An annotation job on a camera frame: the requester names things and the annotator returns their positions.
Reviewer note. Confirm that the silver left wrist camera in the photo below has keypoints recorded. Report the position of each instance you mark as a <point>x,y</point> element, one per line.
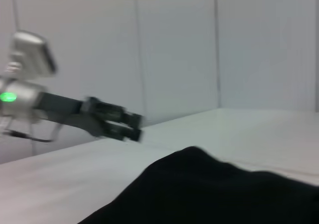
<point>35,53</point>

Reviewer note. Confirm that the black shirt with FREE print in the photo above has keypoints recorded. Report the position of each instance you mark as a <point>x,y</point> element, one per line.
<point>211,191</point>

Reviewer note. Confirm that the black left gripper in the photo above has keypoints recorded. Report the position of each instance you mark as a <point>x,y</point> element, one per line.
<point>79,112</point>

